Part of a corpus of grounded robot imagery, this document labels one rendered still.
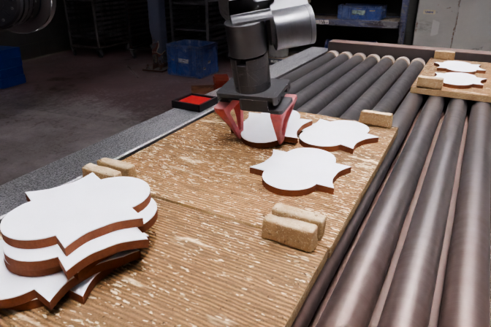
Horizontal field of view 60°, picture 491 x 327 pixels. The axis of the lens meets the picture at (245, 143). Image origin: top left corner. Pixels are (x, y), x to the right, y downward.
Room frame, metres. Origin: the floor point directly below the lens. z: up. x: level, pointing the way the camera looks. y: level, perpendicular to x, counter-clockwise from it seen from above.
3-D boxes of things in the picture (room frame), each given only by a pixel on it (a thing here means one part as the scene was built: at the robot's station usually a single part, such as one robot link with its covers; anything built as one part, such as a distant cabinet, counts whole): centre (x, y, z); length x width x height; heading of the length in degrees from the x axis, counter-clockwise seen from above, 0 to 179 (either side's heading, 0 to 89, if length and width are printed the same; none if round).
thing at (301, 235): (0.38, -0.05, 0.95); 0.06 x 0.02 x 0.03; 62
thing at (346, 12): (5.16, -1.37, 0.72); 0.50 x 0.38 x 0.16; 62
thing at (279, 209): (0.40, -0.06, 0.95); 0.06 x 0.02 x 0.03; 62
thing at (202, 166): (0.63, -0.03, 0.93); 0.41 x 0.35 x 0.02; 152
